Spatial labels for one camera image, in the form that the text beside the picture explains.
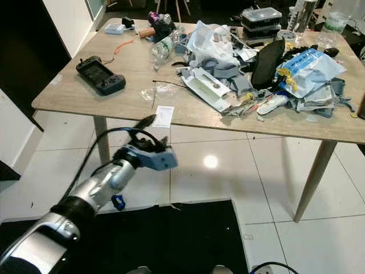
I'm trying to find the small white paper card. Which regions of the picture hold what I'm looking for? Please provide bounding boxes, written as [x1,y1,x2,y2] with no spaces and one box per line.
[153,106,175,128]

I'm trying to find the crumpled clear plastic film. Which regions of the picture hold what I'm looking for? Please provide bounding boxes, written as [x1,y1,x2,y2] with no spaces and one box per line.
[140,84,184,103]

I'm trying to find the light wooden table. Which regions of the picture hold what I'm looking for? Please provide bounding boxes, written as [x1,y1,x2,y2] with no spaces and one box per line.
[31,17,365,223]

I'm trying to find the black handheld game controller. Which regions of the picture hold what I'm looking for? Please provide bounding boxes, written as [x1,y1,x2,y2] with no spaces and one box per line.
[75,56,127,96]

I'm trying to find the blue clip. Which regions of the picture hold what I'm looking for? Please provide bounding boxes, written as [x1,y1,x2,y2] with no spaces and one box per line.
[112,195,126,211]

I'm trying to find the long white carton box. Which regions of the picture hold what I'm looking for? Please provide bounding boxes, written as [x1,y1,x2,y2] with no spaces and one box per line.
[181,67,232,112]

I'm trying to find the clear plastic bottle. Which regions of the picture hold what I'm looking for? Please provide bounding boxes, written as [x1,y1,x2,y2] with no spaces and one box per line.
[151,27,184,70]

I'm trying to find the brown cylinder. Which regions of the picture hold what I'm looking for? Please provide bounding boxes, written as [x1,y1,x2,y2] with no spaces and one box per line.
[137,27,156,39]

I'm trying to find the small white blue box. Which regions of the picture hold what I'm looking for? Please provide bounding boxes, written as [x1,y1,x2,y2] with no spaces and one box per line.
[105,23,127,35]

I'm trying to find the white plastic bag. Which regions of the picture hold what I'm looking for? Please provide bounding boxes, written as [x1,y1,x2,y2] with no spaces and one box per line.
[185,21,241,66]

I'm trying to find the black floor mat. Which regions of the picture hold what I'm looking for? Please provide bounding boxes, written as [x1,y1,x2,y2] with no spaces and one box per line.
[0,199,253,274]

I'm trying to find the purple can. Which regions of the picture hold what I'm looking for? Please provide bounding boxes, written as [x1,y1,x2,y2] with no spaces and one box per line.
[148,11,172,26]

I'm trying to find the wooden chair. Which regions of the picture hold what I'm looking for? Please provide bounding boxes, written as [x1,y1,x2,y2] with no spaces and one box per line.
[155,0,192,22]

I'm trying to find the white tube wrapper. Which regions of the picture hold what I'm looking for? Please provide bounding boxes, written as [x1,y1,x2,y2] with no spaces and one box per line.
[255,94,290,116]

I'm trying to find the black flat pouch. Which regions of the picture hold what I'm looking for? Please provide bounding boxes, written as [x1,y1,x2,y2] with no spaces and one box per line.
[252,38,286,90]

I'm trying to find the stacked black food containers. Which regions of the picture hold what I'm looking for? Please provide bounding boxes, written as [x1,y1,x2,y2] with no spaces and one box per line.
[241,7,283,39]

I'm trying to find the blue white plastic package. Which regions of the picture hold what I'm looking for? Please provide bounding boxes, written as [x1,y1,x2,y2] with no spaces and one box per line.
[277,48,347,99]

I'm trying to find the tall clear plastic wrapper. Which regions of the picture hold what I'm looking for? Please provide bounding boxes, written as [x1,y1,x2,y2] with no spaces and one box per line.
[288,0,318,34]

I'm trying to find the clear plastic cup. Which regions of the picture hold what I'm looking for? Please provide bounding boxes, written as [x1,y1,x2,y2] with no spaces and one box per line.
[322,11,350,36]

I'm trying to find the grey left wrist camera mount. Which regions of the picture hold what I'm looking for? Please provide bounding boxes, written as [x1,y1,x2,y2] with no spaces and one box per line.
[127,144,178,171]

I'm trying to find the thin black wire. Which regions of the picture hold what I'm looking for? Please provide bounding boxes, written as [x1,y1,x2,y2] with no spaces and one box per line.
[152,80,186,90]

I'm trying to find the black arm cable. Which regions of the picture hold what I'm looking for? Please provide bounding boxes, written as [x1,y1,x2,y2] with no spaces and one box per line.
[60,127,167,204]

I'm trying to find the orange cord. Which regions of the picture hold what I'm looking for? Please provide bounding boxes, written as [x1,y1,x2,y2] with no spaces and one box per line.
[114,39,135,55]

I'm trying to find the black floor cable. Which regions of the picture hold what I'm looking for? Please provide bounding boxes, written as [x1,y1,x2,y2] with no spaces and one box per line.
[250,261,300,274]

